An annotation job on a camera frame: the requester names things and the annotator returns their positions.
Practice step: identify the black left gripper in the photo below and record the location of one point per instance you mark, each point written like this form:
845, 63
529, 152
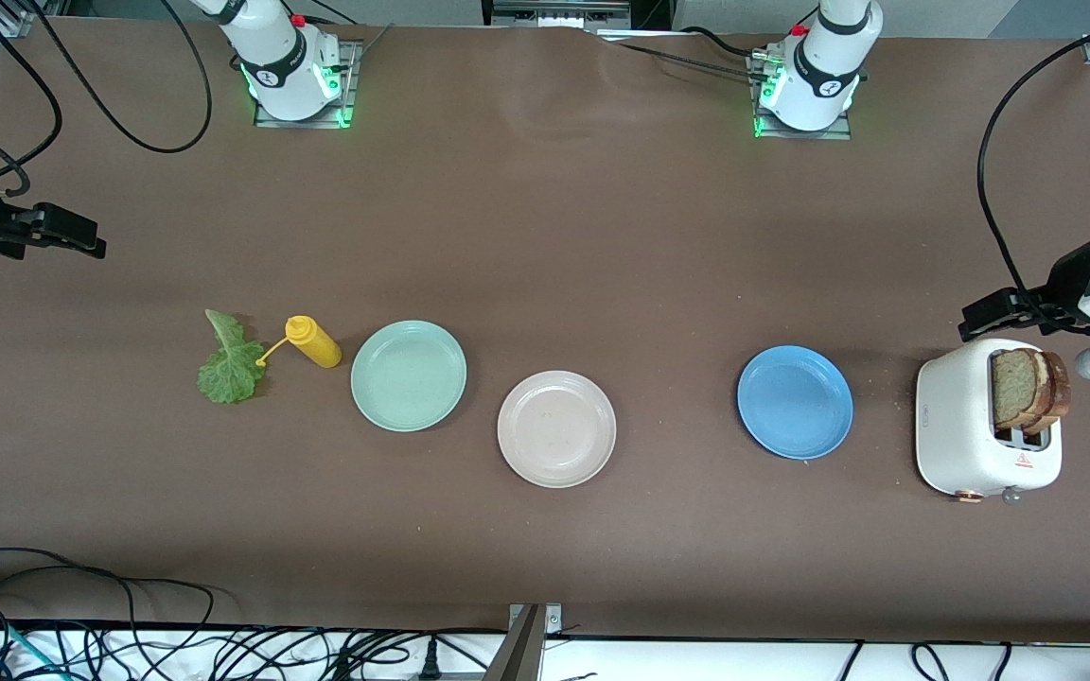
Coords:
1062, 284

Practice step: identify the brown bread slice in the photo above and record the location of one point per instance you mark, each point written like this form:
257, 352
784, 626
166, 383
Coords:
1058, 392
1013, 390

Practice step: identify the green lettuce leaf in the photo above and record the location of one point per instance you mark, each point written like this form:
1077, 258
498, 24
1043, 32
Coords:
231, 374

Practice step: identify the yellow squeeze bottle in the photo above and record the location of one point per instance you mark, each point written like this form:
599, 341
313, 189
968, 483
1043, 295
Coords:
318, 345

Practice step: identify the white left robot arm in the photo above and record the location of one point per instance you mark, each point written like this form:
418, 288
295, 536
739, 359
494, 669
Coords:
824, 76

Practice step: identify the blue plate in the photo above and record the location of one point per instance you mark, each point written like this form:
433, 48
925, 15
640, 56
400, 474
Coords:
796, 402

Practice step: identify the mint green plate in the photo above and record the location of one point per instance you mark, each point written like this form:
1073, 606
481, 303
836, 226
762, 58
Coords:
408, 375

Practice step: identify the beige plate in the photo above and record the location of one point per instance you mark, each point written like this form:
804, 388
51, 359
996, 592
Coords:
556, 430

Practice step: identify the white toaster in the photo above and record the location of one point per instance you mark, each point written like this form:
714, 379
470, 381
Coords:
957, 435

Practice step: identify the black grey control box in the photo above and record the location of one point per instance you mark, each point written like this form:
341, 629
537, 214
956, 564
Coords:
554, 11

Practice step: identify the black power plug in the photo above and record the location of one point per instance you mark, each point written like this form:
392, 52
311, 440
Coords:
430, 662

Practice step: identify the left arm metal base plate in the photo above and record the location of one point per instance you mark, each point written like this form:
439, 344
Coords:
805, 134

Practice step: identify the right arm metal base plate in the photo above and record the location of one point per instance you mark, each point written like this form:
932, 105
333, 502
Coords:
350, 90

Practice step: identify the grey metal table bracket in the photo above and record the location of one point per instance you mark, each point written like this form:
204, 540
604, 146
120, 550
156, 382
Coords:
528, 653

